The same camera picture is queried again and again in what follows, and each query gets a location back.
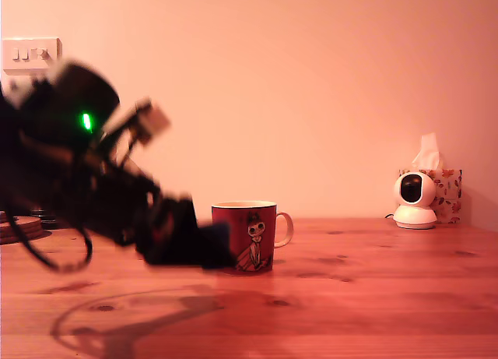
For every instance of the white wall switch plate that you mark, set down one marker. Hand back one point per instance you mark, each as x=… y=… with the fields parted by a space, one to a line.
x=23 y=47

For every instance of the red mug with cartoon figure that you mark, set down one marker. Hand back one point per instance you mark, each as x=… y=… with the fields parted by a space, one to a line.
x=264 y=234

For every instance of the small white round camera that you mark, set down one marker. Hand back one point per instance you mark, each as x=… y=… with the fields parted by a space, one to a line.
x=414 y=215

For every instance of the leaf print tissue box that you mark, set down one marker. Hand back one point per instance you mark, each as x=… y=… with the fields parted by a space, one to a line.
x=451 y=195

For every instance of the large round cork trivet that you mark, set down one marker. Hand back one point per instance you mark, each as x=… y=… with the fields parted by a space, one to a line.
x=21 y=230

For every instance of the white tissue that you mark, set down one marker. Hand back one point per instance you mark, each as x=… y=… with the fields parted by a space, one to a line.
x=428 y=152

